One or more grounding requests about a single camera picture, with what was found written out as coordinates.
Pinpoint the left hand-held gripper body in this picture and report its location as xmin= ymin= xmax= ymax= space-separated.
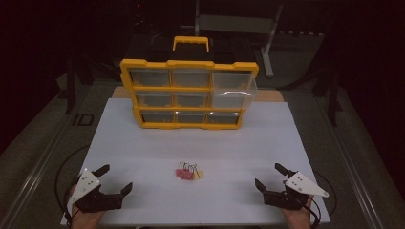
xmin=68 ymin=167 xmax=124 ymax=214

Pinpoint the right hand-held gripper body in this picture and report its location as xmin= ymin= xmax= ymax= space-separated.
xmin=263 ymin=171 xmax=330 ymax=211

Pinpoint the pink binder clip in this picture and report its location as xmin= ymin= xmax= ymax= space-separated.
xmin=181 ymin=162 xmax=195 ymax=181
xmin=175 ymin=161 xmax=186 ymax=179

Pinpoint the yellow binder clip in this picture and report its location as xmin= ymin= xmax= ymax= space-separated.
xmin=192 ymin=163 xmax=205 ymax=180

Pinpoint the clear plastic drawer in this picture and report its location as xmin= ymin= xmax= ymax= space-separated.
xmin=210 ymin=70 xmax=258 ymax=110

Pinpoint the yellow storage organizer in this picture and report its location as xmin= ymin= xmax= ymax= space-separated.
xmin=119 ymin=35 xmax=260 ymax=131

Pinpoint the person's left hand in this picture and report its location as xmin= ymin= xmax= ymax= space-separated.
xmin=70 ymin=185 xmax=106 ymax=229

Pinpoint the person's right hand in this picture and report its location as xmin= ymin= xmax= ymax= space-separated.
xmin=282 ymin=198 xmax=315 ymax=229

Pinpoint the black stand leg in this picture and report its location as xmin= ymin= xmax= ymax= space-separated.
xmin=64 ymin=55 xmax=78 ymax=115
xmin=313 ymin=68 xmax=344 ymax=127

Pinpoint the grey metal stand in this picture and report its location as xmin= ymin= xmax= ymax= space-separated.
xmin=181 ymin=0 xmax=285 ymax=78

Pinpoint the black cable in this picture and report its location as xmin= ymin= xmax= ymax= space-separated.
xmin=53 ymin=144 xmax=91 ymax=227
xmin=309 ymin=171 xmax=338 ymax=227

